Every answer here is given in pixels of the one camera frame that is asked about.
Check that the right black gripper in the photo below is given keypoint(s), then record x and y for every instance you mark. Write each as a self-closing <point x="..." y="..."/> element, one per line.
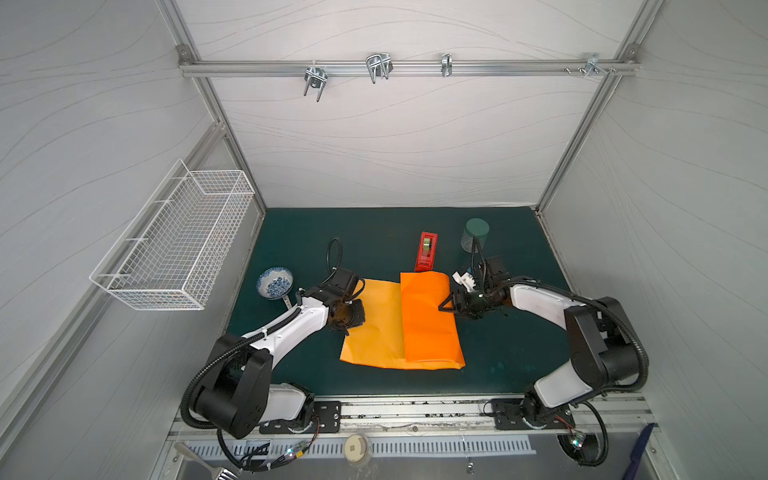
<point x="459" y="301"/>

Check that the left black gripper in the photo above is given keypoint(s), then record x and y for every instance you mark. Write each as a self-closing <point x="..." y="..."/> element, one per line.
<point x="358" y="318"/>

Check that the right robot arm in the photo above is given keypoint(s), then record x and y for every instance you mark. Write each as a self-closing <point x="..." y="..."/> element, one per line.
<point x="605" y="352"/>

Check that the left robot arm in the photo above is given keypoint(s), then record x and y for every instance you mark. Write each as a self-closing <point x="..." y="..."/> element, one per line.
<point x="234" y="392"/>

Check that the red tape dispenser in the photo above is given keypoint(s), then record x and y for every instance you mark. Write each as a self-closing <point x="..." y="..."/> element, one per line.
<point x="426" y="252"/>

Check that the blue white ceramic spoon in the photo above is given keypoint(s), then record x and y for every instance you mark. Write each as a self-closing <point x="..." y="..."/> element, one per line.
<point x="276" y="283"/>

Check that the glass jar green lid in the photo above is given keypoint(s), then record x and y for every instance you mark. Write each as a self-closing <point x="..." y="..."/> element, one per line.
<point x="475" y="233"/>

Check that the green table mat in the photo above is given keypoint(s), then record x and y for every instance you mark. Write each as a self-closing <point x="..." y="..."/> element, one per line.
<point x="504" y="351"/>

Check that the round white puck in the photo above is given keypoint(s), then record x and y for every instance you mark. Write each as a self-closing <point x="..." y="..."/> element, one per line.
<point x="357" y="450"/>

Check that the metal U-bolt clamp left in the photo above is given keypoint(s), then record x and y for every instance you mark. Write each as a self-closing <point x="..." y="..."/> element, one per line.
<point x="316" y="79"/>

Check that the metal u-bolt clamp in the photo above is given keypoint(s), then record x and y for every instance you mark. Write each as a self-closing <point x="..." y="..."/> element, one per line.
<point x="379" y="65"/>
<point x="316" y="79"/>

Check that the metal U-bolt clamp middle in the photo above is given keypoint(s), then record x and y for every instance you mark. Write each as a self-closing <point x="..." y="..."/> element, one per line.
<point x="379" y="65"/>

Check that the small metal hook clamp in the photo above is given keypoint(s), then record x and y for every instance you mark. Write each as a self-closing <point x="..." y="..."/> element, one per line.
<point x="446" y="65"/>

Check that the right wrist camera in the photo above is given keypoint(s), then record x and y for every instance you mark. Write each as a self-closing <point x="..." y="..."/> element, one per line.
<point x="466" y="280"/>

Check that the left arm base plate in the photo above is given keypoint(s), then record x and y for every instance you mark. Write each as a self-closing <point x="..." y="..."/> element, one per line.
<point x="324" y="417"/>

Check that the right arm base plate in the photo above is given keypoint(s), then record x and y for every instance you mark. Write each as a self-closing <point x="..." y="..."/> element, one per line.
<point x="526" y="413"/>

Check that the white slotted cable duct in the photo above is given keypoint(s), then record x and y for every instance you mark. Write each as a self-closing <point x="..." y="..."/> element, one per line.
<point x="468" y="447"/>

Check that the white wire basket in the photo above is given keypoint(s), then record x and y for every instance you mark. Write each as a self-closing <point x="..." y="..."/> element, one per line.
<point x="169" y="256"/>

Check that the blue handled tool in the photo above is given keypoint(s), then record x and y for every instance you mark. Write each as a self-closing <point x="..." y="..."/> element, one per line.
<point x="637" y="452"/>

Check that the aluminium crossbar rail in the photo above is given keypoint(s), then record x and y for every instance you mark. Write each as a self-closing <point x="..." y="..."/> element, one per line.
<point x="401" y="68"/>

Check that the metal bracket clamp right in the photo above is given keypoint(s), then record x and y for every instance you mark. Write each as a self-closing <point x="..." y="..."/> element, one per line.
<point x="592" y="67"/>

